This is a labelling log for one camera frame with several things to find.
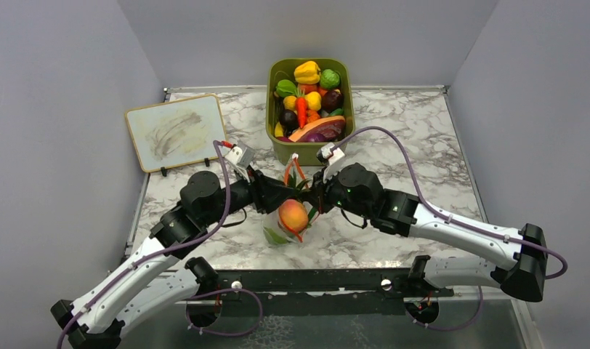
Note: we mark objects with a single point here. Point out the yellow bell pepper toy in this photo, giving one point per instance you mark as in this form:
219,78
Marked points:
307,73

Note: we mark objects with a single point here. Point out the yellow lemon toy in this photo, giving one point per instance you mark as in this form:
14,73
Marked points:
314,101
289,103

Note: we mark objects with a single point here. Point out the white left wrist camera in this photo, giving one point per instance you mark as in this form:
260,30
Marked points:
240,157

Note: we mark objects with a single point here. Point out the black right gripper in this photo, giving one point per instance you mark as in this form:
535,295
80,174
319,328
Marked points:
317,195

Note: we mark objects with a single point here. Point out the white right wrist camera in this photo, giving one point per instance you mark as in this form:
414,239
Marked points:
332,158

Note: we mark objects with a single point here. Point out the clear zip bag orange zipper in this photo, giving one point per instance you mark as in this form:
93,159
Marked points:
271,220

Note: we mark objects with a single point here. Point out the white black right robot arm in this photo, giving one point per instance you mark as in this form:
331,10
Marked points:
513,260

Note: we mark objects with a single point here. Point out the green plastic bin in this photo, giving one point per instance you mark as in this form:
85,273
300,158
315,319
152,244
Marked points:
284,69

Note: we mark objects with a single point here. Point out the orange spiky pineapple toy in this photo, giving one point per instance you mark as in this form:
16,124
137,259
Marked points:
300,188

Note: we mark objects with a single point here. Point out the purple eggplant toy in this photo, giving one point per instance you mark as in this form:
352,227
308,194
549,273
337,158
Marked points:
314,138

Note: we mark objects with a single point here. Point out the orange carrot toy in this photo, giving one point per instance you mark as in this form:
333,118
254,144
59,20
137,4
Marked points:
301,109

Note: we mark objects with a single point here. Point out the small whiteboard with wooden frame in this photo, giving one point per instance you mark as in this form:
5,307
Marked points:
176,133

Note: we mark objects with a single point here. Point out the black metal base rail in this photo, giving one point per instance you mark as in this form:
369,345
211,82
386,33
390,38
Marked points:
312,292

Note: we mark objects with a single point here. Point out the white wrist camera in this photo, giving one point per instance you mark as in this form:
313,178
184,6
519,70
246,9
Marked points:
332,158
240,157

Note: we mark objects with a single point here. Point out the green pepper toy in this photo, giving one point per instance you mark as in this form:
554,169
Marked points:
285,88

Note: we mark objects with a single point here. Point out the dark red plum toy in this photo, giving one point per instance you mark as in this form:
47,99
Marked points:
332,100

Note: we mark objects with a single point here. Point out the green broccoli toy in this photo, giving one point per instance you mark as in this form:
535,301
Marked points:
329,79

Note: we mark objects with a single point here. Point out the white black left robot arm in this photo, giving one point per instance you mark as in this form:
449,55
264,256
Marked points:
103,316

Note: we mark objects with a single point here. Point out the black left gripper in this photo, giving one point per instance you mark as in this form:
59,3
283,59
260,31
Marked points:
267,193

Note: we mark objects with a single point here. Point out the peach toy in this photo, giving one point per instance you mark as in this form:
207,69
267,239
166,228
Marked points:
293,216

